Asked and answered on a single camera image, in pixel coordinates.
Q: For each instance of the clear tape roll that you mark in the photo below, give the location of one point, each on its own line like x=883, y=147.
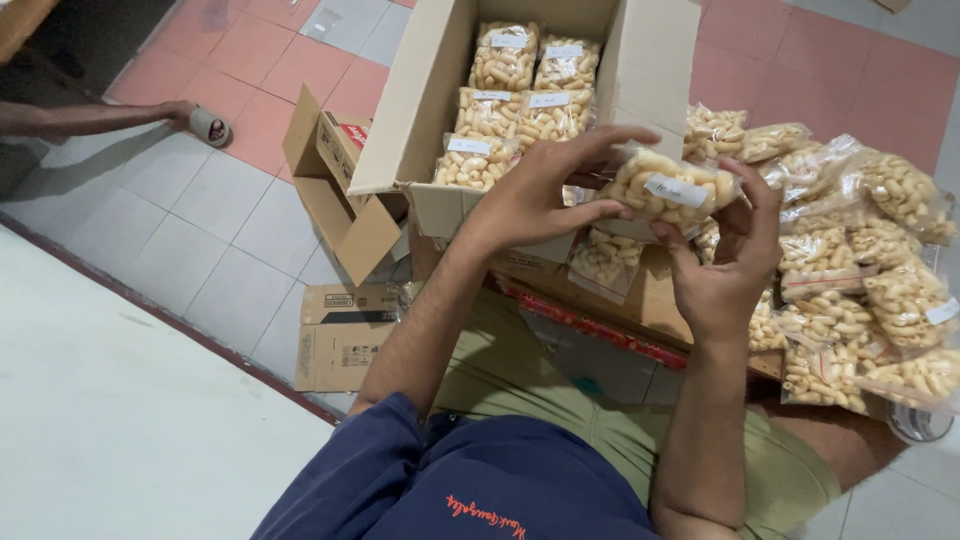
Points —
x=921, y=424

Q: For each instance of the small open cardboard box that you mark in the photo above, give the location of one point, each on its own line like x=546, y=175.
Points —
x=352, y=217

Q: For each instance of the wooden furniture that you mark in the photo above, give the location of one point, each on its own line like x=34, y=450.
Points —
x=19, y=22

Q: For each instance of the person's right hand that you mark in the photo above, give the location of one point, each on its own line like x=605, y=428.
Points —
x=724, y=292

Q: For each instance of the small cardboard scrap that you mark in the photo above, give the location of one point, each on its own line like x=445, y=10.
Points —
x=892, y=4

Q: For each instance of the empty clear plastic bag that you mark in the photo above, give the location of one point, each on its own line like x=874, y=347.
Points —
x=321, y=22

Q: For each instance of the grey printed carton flap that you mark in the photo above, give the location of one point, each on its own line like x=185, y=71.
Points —
x=600, y=360

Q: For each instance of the person's olive shorts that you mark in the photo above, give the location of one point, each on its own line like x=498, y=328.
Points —
x=540, y=405

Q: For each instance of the flattened brown cardboard carton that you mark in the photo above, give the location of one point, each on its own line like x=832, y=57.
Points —
x=341, y=352

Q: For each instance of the person's navy shirt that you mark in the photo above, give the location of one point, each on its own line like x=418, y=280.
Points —
x=465, y=480

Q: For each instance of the loose heap of snack packets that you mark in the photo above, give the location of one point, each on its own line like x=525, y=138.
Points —
x=847, y=300

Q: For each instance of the cardboard sheet with red strip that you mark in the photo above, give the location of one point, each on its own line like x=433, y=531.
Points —
x=652, y=304

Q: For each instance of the neat rows of snack packets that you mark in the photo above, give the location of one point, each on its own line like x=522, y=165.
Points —
x=487, y=112

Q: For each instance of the person's leg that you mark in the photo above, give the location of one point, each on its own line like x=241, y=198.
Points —
x=832, y=442

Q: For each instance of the clear labelled snack packet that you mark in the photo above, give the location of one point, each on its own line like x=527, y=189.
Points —
x=660, y=187

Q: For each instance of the white tape roll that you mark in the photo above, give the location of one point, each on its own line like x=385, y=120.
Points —
x=210, y=127

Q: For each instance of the person's left hand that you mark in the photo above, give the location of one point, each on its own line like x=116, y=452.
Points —
x=517, y=202

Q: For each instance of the large open cardboard box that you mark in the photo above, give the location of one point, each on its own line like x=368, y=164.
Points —
x=652, y=67

